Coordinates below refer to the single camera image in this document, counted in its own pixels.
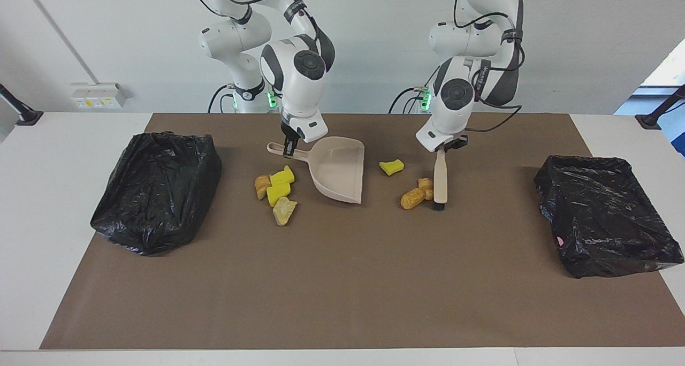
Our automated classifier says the beige hand brush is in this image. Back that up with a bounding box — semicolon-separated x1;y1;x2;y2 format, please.
431;149;449;212

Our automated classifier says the yellow sponge block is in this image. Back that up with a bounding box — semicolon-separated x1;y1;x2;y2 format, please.
266;183;292;208
269;165;296;187

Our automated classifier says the beige plastic dustpan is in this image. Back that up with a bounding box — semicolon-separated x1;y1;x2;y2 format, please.
267;136;366;204

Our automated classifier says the oval brown bread roll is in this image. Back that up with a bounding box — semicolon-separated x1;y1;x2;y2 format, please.
400;188;427;211

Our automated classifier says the pale angular bread chunk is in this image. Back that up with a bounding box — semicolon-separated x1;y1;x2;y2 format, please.
272;197;298;227

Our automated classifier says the black bag-lined bin pink mark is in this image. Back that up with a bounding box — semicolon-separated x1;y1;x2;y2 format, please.
534;155;684;279

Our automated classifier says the brown table mat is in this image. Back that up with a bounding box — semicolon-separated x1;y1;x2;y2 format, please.
40;113;685;350

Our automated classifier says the black clamp stand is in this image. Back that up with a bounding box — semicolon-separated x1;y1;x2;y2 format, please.
0;83;43;126
635;85;685;130

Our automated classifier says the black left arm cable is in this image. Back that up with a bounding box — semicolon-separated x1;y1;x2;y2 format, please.
454;0;526;133

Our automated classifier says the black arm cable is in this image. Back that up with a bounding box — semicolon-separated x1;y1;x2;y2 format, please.
185;0;322;35
454;0;526;133

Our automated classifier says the black base cable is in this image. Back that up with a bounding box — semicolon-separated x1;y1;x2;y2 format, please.
388;66;440;114
208;85;232;113

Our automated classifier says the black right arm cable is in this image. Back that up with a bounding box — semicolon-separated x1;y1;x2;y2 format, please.
185;0;322;35

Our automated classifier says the white wall power strip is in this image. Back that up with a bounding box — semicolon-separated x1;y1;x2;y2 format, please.
71;82;129;110

